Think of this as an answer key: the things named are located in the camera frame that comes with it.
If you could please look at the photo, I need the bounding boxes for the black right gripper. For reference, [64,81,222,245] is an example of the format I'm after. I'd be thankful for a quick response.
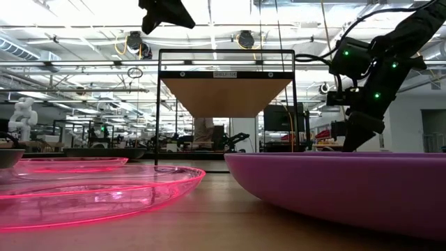
[342,69,398,153]

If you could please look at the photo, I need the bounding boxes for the purple plate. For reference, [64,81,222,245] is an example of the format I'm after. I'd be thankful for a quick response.
[224,151,446,241]

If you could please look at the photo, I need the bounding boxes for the clear pink plate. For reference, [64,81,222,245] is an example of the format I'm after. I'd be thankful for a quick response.
[13,156,129,174]
[0,165,206,234]

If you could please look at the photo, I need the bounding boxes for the dark grey plate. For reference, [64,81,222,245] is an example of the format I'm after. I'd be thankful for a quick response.
[0,149,26,169]

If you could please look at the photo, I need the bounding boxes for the black monitor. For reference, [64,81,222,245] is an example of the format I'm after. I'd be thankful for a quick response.
[263,103,307,132]

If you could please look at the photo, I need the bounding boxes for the person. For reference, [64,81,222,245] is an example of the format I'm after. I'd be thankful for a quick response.
[193,117,215,151]

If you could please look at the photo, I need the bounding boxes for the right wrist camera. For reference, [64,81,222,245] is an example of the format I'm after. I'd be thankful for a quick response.
[326,86,362,107]

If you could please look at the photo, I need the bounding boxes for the wooden shelf with black frame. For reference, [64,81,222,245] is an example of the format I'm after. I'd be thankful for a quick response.
[155,48,301,167]

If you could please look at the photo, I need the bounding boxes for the black cable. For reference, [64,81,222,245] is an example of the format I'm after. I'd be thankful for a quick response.
[274,0,291,105]

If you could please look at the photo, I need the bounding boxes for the yellow cable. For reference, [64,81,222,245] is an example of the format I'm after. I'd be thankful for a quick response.
[319,0,337,56]

